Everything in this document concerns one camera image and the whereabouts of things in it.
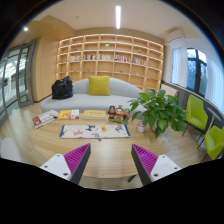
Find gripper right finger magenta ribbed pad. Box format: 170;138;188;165
130;143;182;187

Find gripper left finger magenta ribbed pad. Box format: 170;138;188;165
39;142;92;185

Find white towel with animal prints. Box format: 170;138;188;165
59;124;130;139

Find white plant pot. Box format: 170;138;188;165
136;121;146;133

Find yellow orange picture book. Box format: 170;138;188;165
58;109;79;120

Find yellow book right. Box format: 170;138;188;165
82;110;106;120

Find green potted plant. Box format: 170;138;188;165
130;89;187;138

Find white red magazine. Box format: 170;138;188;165
32;110;59;128

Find colourful doll figurines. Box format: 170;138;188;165
107;105;131;124

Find lime green chair far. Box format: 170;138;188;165
186;95;208;133

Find lime green chair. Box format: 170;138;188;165
203;126;224;160
186;95;208;133

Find lime green chair near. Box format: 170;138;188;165
203;126;224;160

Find grey curved sofa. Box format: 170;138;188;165
40;78;141;113

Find black bag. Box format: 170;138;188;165
51;76;73;99

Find yellow cushion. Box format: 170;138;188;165
88;76;110;96

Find white sheer curtain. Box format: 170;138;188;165
171;47;188;87

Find glass door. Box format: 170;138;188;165
0;41;36;126

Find dark framed window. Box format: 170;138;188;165
187;48;207;97

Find white air conditioner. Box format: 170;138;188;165
167;29;185;43

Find long ceiling light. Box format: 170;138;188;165
115;5;121;29

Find wooden bookshelf wall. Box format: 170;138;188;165
56;34;164;90

